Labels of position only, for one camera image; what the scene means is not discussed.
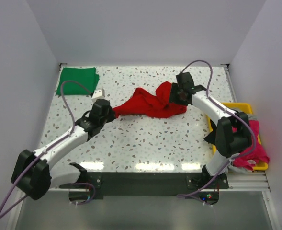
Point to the pink t shirt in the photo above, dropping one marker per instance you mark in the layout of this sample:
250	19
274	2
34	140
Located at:
264	160

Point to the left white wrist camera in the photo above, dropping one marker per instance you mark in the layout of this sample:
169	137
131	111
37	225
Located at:
98	94

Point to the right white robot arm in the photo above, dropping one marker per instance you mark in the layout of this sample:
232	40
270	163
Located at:
231	132

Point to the black t shirt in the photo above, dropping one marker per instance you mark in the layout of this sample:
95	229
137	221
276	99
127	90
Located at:
211	137

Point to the yellow plastic bin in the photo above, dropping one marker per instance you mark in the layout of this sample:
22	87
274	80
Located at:
244	107

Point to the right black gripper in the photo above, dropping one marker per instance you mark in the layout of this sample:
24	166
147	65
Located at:
173	97

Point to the folded green t shirt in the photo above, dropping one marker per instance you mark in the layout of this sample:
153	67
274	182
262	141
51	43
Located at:
87	77

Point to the aluminium table frame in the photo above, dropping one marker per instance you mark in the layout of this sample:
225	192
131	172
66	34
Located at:
225	181

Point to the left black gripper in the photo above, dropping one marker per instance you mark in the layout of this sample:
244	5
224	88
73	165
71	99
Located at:
112	114

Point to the red t shirt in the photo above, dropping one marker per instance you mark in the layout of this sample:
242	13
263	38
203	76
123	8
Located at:
156	106

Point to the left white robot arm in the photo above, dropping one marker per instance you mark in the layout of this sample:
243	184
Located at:
32	170

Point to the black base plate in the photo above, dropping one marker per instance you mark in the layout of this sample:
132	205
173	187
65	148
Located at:
135	184

